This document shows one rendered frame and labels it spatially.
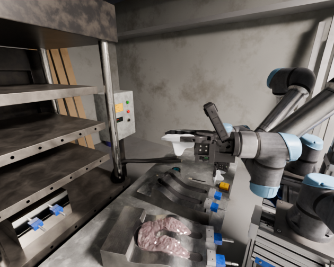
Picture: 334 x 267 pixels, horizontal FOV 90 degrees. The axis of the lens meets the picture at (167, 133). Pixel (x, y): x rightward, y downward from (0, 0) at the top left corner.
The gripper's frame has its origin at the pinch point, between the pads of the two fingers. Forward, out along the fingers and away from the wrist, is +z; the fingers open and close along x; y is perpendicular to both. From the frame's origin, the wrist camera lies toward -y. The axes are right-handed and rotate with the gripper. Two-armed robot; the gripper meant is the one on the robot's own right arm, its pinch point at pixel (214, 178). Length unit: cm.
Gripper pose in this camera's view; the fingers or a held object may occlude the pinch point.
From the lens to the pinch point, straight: 111.5
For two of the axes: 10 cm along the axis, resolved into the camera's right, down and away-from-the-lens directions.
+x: 4.6, -3.0, 8.3
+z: 0.0, 9.4, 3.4
